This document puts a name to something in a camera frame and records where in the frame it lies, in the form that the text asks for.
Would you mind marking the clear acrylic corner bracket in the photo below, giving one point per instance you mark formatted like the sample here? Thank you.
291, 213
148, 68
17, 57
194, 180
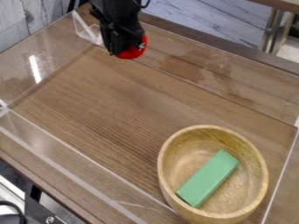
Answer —
87, 32

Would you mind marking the wooden bowl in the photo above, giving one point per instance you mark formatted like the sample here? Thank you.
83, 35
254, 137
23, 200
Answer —
185, 151

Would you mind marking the black table frame leg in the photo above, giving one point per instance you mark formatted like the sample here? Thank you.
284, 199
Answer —
35, 210

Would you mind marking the red plush strawberry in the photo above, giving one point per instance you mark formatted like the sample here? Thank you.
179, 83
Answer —
133, 52

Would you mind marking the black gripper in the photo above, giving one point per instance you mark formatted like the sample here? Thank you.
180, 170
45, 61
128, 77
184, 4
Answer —
117, 16

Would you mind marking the metal table leg background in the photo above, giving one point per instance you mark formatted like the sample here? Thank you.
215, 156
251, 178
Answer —
276, 30

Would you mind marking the green rectangular block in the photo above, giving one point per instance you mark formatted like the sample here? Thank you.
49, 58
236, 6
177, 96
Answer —
207, 179

